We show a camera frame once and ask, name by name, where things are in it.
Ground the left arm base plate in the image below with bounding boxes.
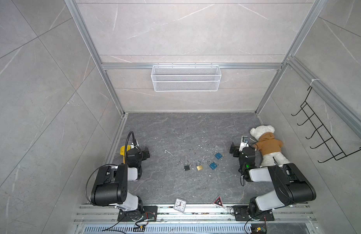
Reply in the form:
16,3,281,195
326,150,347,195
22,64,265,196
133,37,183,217
117,205,158,222

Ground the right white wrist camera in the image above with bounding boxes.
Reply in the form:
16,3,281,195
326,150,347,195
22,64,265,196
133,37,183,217
239,136,249,152

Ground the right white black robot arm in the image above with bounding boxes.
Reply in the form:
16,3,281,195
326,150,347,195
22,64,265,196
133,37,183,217
229,143,317,217

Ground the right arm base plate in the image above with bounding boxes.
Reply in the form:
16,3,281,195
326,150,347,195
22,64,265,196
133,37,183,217
230,205,275,221

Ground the black padlock with key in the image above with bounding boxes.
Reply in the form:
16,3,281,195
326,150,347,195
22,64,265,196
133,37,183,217
183,162,191,171

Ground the blue padlock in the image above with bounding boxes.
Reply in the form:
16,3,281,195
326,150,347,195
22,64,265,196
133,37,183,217
207,160,218,170
213,151,223,160

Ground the yellow toy shovel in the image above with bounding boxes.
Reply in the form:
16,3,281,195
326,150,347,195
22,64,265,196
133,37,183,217
120,145,131,158

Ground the white small alarm clock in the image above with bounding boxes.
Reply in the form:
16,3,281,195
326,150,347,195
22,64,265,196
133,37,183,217
173,198,186,213

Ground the brass yellow padlock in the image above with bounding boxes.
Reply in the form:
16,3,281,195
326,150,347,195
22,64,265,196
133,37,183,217
196,161,203,171

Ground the left black corrugated cable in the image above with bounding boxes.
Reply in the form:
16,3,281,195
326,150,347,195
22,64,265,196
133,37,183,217
124,131,136,164

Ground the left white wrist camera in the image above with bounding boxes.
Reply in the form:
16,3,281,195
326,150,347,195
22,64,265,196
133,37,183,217
131,139,140,149

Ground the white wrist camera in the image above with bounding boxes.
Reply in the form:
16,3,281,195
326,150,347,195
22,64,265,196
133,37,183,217
239,136,249,152
131,139,140,149

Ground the white teddy bear brown hoodie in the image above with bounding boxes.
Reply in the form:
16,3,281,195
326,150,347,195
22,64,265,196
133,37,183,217
250,125,290,167

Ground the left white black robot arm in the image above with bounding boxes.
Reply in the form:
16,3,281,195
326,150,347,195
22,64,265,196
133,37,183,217
86,147,150,214

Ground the red black triangle sign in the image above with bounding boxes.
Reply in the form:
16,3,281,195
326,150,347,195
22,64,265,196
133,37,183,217
212,196,224,208

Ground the black wire hook rack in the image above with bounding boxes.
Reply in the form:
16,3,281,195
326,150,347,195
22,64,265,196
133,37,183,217
291,86,361,163

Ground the white wire mesh basket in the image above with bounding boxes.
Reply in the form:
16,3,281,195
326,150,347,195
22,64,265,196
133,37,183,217
151,65,222,92

